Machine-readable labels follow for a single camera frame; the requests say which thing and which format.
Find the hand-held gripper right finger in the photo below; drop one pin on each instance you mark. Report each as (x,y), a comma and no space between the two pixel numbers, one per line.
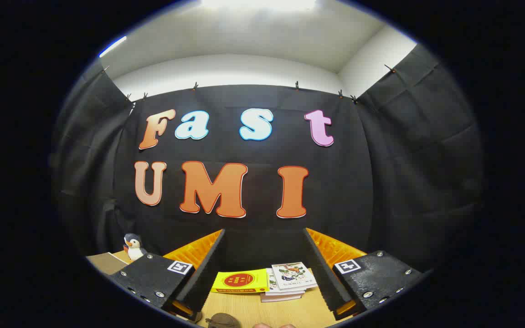
(324,278)

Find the brown fuzzy shoe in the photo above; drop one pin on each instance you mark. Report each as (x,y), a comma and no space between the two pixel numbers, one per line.
(222,321)

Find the plain white book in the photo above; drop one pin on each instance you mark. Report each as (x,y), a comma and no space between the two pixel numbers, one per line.
(285,293)

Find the yellow book with red circle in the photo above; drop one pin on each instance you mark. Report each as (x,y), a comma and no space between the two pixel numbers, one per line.
(239,280)

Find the brown book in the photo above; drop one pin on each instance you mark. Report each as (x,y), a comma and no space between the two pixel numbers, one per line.
(280,299)

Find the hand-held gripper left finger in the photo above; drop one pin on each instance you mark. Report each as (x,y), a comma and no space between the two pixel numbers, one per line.
(208,273)

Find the penguin plush toy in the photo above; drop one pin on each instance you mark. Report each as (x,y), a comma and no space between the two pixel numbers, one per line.
(134,249)

